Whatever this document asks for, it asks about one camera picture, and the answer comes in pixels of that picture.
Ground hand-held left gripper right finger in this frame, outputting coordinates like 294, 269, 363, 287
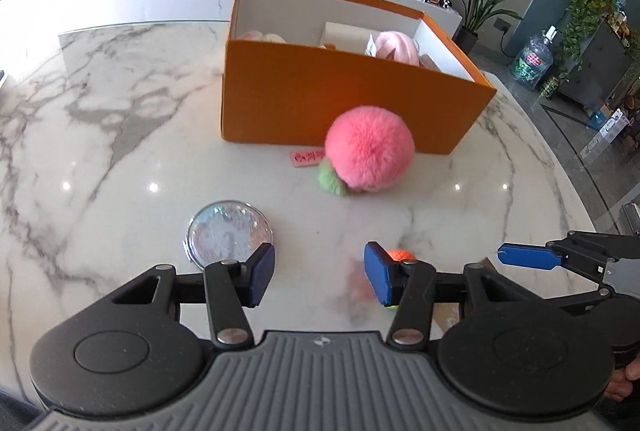
363, 241, 532, 346

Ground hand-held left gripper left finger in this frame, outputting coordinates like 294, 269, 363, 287
107, 242, 277, 348

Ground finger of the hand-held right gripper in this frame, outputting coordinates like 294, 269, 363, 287
497, 231, 623, 284
550, 283, 621, 312

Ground orange crochet persimmon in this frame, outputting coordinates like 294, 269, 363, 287
385, 248, 416, 309

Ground round clear disc case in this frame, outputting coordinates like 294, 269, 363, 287
185, 200, 274, 272

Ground pink fluffy peach pompom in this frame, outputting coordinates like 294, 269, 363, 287
290, 106, 416, 198

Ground orange cardboard box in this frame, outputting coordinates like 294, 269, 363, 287
218, 0, 498, 157

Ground pink fabric pouch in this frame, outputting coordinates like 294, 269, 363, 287
372, 30, 421, 67

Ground white crochet bunny plush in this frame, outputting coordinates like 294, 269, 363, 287
237, 30, 286, 44

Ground white box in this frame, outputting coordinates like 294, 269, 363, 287
320, 21, 381, 54

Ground person's right hand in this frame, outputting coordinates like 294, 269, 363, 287
606, 356, 640, 403

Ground cardboard boxes on floor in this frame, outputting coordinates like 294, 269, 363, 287
580, 104, 631, 159

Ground large water jug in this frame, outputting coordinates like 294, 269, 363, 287
510, 26, 556, 91

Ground grey metal cabinet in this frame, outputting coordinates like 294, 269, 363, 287
560, 18, 636, 109

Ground potted long-leaf plant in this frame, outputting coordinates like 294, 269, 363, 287
447, 0, 533, 54

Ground green pothos plant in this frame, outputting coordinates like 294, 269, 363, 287
552, 0, 631, 82

